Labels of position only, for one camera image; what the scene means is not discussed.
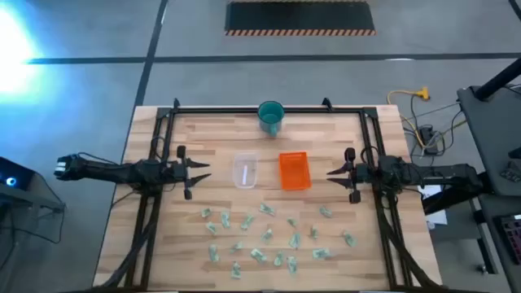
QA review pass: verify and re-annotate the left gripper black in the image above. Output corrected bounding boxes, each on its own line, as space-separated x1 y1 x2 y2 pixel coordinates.
173 145 212 201

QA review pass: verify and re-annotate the black hazard-striped floor mat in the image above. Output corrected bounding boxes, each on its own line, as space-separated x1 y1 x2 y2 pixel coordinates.
224 0 376 37

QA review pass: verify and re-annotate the black metal stand strut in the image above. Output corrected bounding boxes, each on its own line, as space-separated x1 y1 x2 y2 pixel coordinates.
422 173 496 215

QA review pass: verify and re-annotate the black floor cable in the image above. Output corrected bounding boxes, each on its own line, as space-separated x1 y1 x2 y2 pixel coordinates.
409 94 463 155

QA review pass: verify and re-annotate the clear plastic container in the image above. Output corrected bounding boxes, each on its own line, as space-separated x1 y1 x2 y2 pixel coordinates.
231 151 259 190

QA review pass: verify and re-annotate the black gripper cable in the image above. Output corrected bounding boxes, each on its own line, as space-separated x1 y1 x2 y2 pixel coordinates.
149 136 169 160
360 145 380 164

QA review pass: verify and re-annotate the small black controller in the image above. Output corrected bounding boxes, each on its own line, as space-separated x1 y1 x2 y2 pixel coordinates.
499 160 521 183

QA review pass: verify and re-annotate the black power strip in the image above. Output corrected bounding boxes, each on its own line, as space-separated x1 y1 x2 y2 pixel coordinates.
418 125 440 155

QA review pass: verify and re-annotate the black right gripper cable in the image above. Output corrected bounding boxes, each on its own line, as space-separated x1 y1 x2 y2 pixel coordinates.
360 145 380 164

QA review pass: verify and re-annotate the grey cart top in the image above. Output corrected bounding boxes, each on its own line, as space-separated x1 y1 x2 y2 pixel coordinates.
456 85 521 196

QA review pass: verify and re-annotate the black device with blue light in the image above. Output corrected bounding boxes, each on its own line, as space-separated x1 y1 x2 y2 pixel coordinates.
0 156 66 245

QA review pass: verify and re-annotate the black aluminium table frame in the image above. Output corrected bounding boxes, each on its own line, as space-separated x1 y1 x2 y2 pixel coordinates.
97 97 439 293

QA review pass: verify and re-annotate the dark keypad device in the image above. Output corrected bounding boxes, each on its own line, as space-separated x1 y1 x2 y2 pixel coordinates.
494 213 521 265

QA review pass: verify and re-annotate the orange plastic basket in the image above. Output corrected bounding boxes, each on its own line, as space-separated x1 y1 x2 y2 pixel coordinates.
278 151 313 191

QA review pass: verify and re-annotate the yellow extension cord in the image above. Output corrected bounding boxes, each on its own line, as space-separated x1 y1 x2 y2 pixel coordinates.
386 85 431 142

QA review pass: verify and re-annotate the teal mug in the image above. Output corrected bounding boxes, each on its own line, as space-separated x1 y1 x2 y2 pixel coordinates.
256 100 286 138

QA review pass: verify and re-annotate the white paper sheet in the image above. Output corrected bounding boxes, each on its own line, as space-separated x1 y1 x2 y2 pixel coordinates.
418 185 449 227

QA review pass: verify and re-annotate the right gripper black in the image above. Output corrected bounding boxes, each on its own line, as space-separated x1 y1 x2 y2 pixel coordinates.
326 146 370 204

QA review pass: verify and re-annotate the black pole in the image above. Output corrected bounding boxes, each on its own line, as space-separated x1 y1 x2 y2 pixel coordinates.
474 56 521 102

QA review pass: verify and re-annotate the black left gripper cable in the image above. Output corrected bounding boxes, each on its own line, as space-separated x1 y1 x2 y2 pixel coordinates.
149 136 169 160

